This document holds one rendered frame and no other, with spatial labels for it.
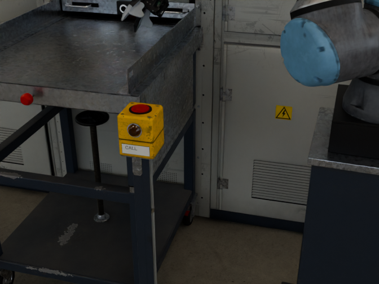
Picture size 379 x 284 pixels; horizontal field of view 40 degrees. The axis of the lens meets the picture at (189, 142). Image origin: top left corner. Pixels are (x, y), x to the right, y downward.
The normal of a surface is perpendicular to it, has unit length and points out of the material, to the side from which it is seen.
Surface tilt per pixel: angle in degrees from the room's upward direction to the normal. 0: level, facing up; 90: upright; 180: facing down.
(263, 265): 0
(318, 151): 0
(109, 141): 90
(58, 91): 90
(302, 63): 96
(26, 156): 90
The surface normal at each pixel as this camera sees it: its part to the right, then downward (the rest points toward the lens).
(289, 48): -0.88, 0.31
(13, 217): 0.00, -0.88
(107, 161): -0.25, 0.45
